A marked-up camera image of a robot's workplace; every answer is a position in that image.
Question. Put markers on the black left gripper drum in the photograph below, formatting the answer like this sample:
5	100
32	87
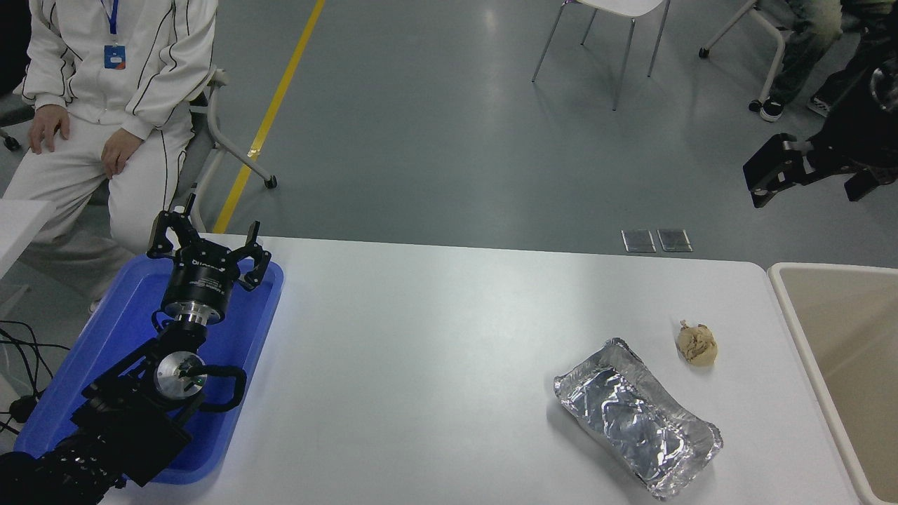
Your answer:
202	280

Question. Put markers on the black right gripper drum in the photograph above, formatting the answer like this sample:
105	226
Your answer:
859	140

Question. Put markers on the foil tray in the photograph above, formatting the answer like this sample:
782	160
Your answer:
631	414

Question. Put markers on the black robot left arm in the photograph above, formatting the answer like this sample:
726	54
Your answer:
119	421

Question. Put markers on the metal floor socket plate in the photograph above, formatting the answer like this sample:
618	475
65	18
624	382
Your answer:
638	240
675	240

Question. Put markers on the seated person's left hand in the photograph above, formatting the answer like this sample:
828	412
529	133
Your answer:
121	149

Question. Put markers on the seated person's right hand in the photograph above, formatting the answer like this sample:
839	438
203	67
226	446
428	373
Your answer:
48	126

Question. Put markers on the blue plastic tray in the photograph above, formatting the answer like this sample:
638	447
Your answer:
119	315

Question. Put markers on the white wheeled office chair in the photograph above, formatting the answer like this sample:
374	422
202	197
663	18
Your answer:
226	146

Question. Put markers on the person with black shoes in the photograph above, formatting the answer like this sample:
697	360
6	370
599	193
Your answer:
807	35

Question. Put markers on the large pale bin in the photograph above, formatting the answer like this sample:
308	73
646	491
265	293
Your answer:
842	330

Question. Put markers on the white side desk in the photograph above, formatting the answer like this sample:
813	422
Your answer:
21	224

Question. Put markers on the seated person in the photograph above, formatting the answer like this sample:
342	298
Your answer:
84	91

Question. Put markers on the crumpled tan paper ball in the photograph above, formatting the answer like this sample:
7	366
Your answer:
697	345

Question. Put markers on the white chair with metal legs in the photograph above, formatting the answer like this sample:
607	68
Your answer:
624	5

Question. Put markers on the white wheeled chair frame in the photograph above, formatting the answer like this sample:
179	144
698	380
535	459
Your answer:
777	59

